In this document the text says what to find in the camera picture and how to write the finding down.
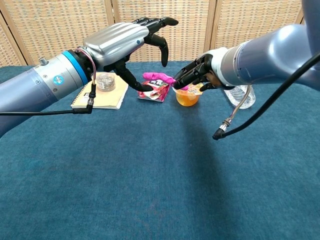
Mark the teal table cloth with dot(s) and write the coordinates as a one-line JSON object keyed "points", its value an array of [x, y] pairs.
{"points": [[125, 175]]}

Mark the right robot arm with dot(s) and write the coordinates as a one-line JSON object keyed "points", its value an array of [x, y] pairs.
{"points": [[272, 55]]}

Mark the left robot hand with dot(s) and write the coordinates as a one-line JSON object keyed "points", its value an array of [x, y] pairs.
{"points": [[120, 40]]}

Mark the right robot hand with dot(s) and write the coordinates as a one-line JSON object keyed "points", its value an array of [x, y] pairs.
{"points": [[200, 72]]}

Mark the crumpled red drink pouch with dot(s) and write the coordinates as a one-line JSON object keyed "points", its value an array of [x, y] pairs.
{"points": [[156, 95]]}

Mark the woven rattan folding screen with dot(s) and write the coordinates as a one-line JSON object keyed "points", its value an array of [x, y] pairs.
{"points": [[190, 37]]}

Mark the clear round plastic container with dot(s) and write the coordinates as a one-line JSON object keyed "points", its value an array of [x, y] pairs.
{"points": [[106, 83]]}

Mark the clear plastic water bottle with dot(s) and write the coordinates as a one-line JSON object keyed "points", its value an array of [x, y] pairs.
{"points": [[246, 97]]}

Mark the orange fruit jelly cup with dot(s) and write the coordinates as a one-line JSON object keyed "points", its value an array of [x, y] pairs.
{"points": [[187, 98]]}

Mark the kraft spiral notebook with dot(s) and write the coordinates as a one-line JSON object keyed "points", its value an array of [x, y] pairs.
{"points": [[110, 96]]}

